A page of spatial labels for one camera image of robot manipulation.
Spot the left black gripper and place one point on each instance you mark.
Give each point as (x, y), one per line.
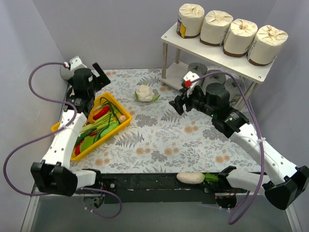
(97, 79)

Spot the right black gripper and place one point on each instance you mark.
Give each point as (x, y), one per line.
(186, 102)

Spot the grey roll with logo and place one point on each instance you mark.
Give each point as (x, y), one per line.
(197, 68)

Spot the white daikon radish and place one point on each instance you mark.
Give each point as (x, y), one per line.
(196, 178)

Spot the cream roll with label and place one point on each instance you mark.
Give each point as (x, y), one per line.
(214, 28)

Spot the cream roll with cartoon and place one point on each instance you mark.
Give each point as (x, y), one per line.
(239, 37)

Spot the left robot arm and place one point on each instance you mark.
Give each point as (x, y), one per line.
(52, 174)

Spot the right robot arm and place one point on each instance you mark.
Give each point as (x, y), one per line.
(280, 180)

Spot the white two-tier shelf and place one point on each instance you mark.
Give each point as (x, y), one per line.
(173, 75)

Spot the green scallion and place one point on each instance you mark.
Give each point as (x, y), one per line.
(105, 102)

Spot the red chili pepper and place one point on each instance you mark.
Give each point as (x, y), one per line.
(101, 113)

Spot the white cauliflower with leaves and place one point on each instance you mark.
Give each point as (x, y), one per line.
(145, 94)

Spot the green celery stalks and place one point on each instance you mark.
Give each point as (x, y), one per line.
(103, 121)

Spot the beige garlic bulb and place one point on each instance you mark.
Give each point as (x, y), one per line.
(122, 119)

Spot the green vegetable in tray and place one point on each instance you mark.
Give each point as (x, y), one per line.
(105, 131)

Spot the yellow plastic tray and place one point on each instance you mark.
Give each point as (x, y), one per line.
(103, 140)

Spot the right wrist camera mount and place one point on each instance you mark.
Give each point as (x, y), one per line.
(190, 80)

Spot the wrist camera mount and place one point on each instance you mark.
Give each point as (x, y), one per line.
(74, 64)
(190, 80)

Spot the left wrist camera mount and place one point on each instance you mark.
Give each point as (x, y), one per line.
(74, 64)

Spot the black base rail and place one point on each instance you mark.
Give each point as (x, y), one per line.
(135, 188)

